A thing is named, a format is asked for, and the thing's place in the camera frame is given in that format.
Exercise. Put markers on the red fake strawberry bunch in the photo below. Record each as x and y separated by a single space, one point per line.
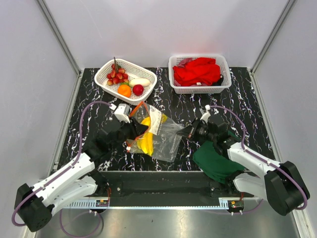
117 75

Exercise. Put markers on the folded green cloth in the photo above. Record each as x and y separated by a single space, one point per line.
214 165

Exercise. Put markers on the red cloth in basket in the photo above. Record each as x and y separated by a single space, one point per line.
197 72

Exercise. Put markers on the yellow fake banana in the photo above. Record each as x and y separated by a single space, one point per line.
146 142

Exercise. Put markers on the orange fake fruit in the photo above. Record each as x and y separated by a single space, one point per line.
124 90

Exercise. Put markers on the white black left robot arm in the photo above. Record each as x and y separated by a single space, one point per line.
37 204

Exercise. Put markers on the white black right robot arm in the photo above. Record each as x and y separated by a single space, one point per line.
280 184

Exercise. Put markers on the white oval perforated basket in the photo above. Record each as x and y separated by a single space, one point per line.
134 72

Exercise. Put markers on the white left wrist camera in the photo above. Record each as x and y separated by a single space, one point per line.
122 113

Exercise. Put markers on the red fake apple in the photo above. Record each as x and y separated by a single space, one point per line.
138 90

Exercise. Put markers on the white rectangular slotted basket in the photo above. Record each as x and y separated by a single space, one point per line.
224 70

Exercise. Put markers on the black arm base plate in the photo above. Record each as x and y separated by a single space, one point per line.
164 190

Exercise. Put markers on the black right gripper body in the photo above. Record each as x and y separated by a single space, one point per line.
200 130

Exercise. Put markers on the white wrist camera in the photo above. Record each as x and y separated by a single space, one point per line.
205 113
122 113

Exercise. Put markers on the clear zip top bag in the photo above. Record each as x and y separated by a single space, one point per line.
165 138

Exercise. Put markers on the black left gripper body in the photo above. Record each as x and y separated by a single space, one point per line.
131 131

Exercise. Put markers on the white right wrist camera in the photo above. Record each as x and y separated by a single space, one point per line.
205 113

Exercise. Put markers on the pale cream fake food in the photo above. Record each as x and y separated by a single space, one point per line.
139 81

